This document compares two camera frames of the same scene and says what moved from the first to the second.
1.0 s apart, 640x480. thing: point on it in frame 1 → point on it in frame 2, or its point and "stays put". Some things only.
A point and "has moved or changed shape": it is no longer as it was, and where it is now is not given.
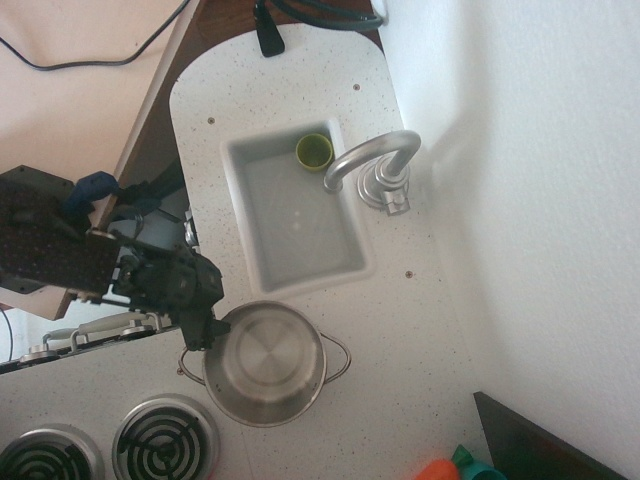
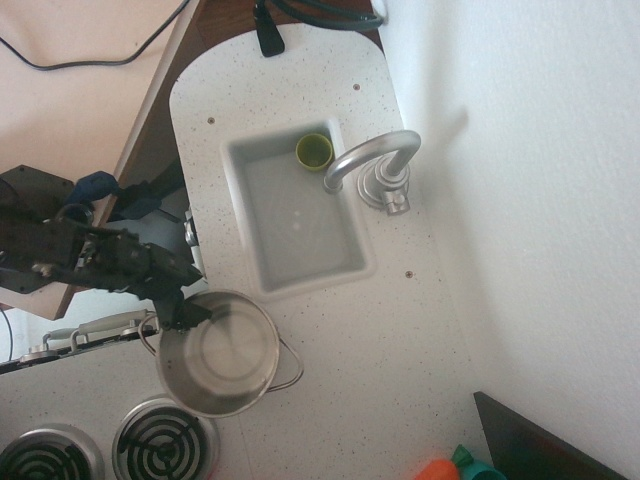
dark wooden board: x=521 y=450 stays put
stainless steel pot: x=269 y=368 has moved or changed shape
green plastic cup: x=314 y=151 stays put
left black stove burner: x=52 y=451 stays put
